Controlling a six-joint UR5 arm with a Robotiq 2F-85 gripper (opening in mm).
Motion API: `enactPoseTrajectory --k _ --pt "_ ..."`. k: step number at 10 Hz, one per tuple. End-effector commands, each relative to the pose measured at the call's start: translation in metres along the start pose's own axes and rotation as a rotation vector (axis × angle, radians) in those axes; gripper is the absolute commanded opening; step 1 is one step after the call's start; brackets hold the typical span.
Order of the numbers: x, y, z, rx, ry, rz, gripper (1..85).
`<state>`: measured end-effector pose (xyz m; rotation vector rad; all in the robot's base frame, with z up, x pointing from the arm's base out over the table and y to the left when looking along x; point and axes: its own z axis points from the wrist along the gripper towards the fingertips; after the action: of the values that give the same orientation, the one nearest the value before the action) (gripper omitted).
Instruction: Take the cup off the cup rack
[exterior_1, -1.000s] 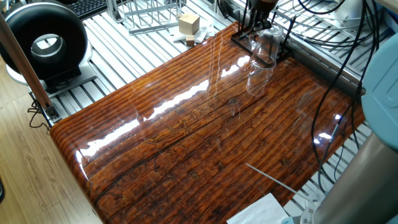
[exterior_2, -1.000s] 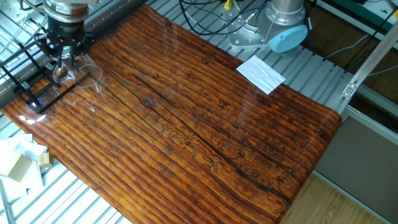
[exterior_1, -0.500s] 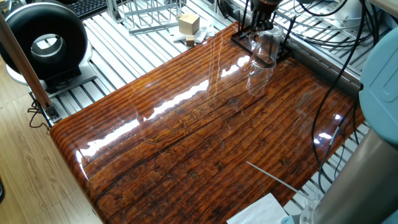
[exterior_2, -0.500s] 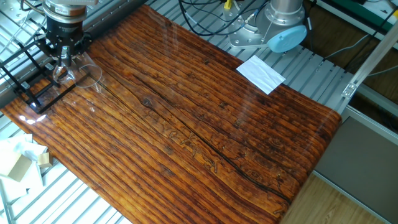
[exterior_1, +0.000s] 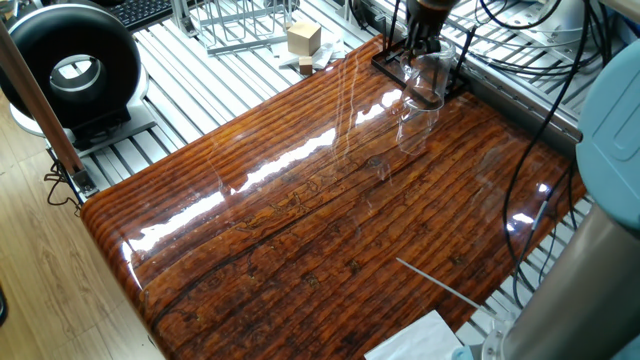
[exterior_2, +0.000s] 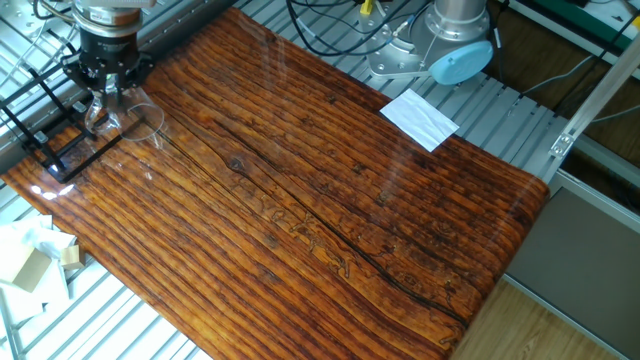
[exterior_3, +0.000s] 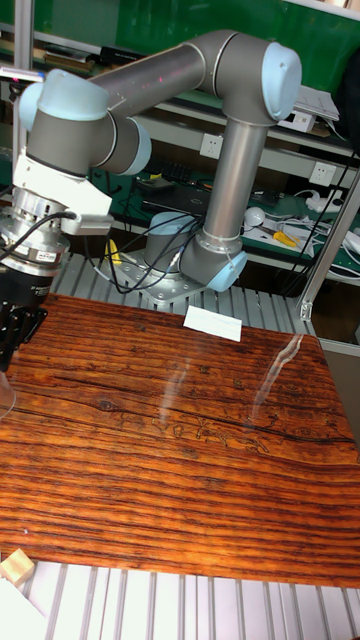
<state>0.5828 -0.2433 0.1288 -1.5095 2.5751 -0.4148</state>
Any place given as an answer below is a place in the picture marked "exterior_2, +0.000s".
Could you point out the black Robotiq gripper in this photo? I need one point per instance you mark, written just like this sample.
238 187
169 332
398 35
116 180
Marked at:
110 47

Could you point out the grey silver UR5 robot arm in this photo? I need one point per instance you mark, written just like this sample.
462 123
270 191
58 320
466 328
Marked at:
450 25

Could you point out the black metal cup rack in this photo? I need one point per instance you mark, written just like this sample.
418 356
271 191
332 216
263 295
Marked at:
57 172

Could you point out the aluminium plate with holes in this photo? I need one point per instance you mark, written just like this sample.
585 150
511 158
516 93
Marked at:
20 12

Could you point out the crumpled paper and box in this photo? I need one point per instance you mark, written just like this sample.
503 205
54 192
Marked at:
30 230

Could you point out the small light wooden block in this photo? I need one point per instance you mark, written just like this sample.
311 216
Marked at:
72 257

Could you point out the glossy wood-grain table mat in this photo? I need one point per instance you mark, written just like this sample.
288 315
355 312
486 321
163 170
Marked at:
300 225

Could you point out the small yellow plastic clip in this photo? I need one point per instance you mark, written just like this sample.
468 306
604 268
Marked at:
366 6

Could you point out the white paper sheet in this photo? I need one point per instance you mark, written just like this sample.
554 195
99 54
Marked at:
420 120

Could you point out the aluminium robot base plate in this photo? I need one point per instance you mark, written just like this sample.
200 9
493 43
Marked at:
390 60

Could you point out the aluminium frame post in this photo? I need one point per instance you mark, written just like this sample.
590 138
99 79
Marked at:
595 95

